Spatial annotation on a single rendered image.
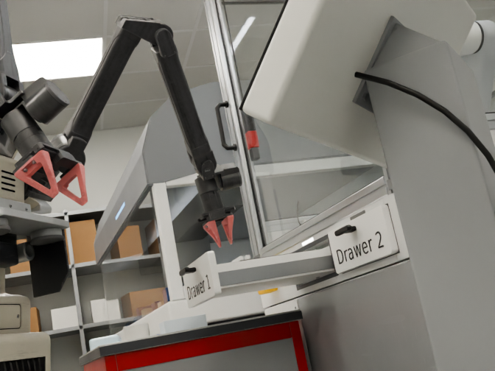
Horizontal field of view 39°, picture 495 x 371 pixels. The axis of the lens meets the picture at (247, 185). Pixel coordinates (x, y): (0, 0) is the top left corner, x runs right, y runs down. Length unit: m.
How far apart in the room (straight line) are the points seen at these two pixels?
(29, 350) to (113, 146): 4.84
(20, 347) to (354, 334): 0.81
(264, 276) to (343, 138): 0.82
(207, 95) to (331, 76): 2.02
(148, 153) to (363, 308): 1.31
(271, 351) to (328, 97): 1.20
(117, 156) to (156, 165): 3.55
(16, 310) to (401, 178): 0.98
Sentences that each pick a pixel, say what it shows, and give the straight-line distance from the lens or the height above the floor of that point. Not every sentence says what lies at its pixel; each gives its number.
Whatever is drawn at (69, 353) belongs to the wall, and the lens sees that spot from 6.02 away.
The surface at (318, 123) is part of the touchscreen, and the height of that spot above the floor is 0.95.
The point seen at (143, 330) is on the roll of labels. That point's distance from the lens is 1.98.
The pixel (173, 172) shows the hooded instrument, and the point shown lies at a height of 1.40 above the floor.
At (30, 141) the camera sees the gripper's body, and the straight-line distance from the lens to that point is 1.31.
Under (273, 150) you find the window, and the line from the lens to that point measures 2.18.
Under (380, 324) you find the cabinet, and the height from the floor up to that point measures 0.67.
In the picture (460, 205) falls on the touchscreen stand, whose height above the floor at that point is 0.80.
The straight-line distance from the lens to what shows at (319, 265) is 1.84.
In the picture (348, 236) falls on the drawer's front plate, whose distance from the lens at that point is 1.72.
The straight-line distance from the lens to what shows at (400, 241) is 1.56.
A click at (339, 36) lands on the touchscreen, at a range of 0.90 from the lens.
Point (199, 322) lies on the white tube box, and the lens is 2.04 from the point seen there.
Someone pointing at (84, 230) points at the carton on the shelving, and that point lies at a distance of 5.67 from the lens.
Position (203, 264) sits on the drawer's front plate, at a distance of 1.78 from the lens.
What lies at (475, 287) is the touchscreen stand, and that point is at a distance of 0.92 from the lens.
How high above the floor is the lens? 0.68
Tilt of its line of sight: 13 degrees up
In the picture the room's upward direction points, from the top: 11 degrees counter-clockwise
